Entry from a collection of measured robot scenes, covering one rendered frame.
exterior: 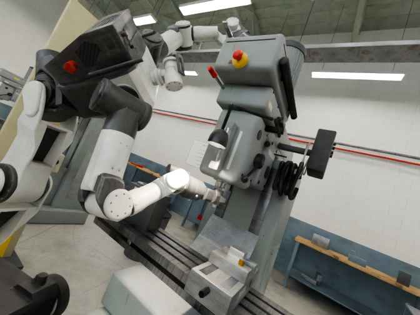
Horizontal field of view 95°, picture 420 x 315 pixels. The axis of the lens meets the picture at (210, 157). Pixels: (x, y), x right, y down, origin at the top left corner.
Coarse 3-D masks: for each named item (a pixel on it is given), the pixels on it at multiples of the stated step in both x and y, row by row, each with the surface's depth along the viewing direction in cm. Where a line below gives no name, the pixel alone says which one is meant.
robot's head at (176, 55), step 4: (176, 52) 71; (168, 56) 73; (172, 56) 72; (176, 56) 71; (180, 56) 73; (176, 60) 71; (180, 60) 73; (180, 68) 70; (180, 72) 70; (184, 72) 72
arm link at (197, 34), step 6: (180, 30) 99; (186, 30) 99; (192, 30) 102; (198, 30) 102; (204, 30) 102; (210, 30) 102; (186, 36) 101; (192, 36) 104; (198, 36) 103; (204, 36) 103; (210, 36) 103; (186, 42) 103; (192, 42) 108; (186, 48) 105
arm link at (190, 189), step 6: (168, 168) 75; (174, 168) 75; (180, 168) 77; (192, 180) 75; (186, 186) 74; (192, 186) 74; (174, 192) 74; (180, 192) 74; (186, 192) 74; (192, 192) 74
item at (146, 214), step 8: (136, 184) 106; (144, 184) 107; (160, 200) 100; (168, 200) 107; (152, 208) 98; (160, 208) 102; (136, 216) 100; (144, 216) 99; (152, 216) 98; (160, 216) 105; (136, 224) 99; (144, 224) 97; (152, 224) 101; (160, 224) 107
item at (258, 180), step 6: (270, 138) 94; (264, 150) 94; (270, 150) 96; (276, 150) 106; (270, 156) 99; (264, 162) 94; (270, 162) 103; (264, 168) 96; (270, 168) 106; (258, 174) 92; (264, 174) 99; (252, 180) 92; (258, 180) 93; (264, 180) 102; (252, 186) 94; (258, 186) 96; (264, 186) 104
